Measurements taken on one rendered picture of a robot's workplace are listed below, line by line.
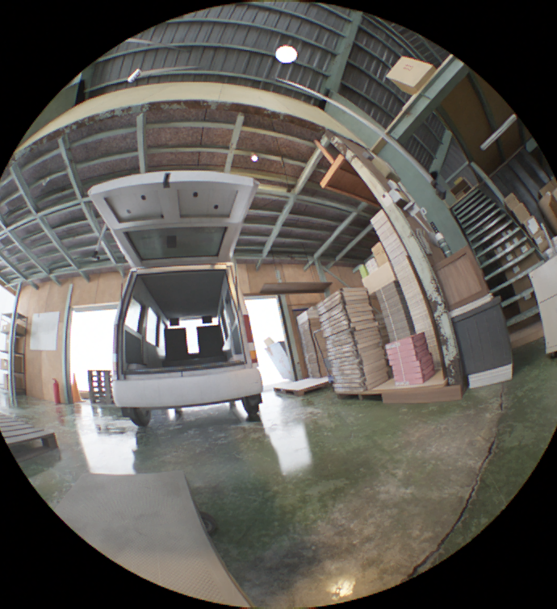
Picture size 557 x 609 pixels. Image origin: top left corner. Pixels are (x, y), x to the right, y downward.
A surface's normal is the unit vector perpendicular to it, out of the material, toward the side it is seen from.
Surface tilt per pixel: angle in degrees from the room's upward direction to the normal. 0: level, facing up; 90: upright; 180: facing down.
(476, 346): 90
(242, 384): 89
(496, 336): 90
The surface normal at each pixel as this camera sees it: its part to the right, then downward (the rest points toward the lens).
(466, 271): -0.91, 0.06
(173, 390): 0.32, -0.40
